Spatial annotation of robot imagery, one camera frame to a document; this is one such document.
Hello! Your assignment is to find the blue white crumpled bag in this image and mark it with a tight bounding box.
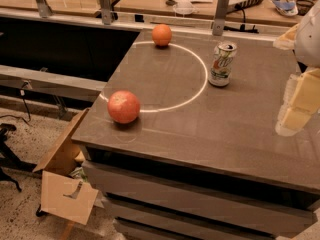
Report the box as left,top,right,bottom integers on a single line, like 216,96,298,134
273,1,298,17

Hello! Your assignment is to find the black round container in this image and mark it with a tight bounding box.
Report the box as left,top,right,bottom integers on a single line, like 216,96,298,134
296,0,314,16

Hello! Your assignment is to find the white green 7up can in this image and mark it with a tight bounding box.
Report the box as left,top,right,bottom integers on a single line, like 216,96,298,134
208,41,237,87

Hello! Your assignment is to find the right metal bracket post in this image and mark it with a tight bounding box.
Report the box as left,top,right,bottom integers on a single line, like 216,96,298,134
212,0,229,36

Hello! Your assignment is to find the black chair base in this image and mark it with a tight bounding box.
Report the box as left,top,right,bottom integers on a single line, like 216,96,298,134
0,123,36,192

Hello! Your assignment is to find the large red apple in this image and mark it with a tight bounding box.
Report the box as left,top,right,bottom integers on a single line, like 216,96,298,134
107,90,140,124

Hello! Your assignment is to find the clear plastic bowl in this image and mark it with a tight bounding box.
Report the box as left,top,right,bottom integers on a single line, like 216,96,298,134
173,1,194,16

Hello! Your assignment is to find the left metal bracket post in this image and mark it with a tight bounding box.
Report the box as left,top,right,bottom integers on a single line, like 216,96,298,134
35,0,53,18

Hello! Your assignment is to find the grey drawer cabinet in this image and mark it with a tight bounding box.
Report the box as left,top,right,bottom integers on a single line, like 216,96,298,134
83,149,319,240

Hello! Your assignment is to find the grey power strip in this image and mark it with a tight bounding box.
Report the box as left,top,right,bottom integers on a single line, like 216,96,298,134
227,0,263,13

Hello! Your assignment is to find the open cardboard box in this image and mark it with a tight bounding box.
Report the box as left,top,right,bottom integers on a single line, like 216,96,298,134
33,109,98,225

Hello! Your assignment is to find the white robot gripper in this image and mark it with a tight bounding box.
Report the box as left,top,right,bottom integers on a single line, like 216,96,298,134
273,0,320,137

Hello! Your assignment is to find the small orange fruit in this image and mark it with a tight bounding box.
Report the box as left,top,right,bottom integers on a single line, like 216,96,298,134
152,24,172,47

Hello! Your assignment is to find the black cable on floor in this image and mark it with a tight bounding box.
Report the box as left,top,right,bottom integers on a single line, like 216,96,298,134
0,81,33,122

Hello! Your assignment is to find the metal bracket post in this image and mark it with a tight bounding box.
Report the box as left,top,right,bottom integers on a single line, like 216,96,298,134
212,0,229,36
35,0,53,18
99,0,113,25

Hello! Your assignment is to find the middle metal bracket post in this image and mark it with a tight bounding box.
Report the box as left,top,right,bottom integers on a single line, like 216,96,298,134
99,0,113,25

